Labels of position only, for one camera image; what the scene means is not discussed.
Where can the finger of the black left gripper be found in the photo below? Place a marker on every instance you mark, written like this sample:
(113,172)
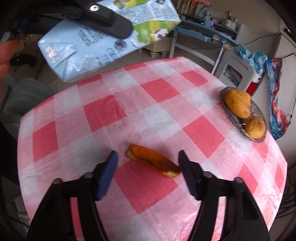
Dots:
(106,20)

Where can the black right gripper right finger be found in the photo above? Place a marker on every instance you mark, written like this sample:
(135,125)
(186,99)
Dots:
(192,174)

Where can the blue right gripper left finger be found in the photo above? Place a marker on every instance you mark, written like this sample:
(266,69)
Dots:
(104,173)

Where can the blue milk carton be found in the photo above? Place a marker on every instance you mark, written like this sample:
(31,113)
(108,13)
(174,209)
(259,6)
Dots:
(73,50)

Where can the person's left hand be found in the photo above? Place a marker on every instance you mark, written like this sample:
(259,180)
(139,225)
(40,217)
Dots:
(8,49)

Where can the pink checkered tablecloth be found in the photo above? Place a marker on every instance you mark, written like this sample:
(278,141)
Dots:
(164,105)

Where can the right yellow mango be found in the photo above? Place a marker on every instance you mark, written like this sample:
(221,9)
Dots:
(255,127)

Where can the yellow mango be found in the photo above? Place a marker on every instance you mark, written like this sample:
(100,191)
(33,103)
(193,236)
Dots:
(236,104)
(255,127)

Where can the row of books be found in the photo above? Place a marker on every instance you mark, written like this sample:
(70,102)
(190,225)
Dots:
(193,8)

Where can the left yellow mango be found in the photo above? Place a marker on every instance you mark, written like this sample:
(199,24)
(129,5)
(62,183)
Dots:
(236,104)

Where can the dark wicker fruit basket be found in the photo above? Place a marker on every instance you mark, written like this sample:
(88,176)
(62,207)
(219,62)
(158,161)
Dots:
(238,122)

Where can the colourful hanging bag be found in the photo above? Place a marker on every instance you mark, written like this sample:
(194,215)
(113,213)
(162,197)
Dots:
(278,120)

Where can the blue study desk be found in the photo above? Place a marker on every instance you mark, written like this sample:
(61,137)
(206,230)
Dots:
(206,31)

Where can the white plastic stool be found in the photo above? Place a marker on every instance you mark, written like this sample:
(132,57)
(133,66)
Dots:
(233,71)

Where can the light blue crumpled cloth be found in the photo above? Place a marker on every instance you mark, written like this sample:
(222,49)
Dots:
(257,60)

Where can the white wall cabinet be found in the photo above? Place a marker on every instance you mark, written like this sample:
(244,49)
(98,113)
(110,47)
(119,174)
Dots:
(285,49)

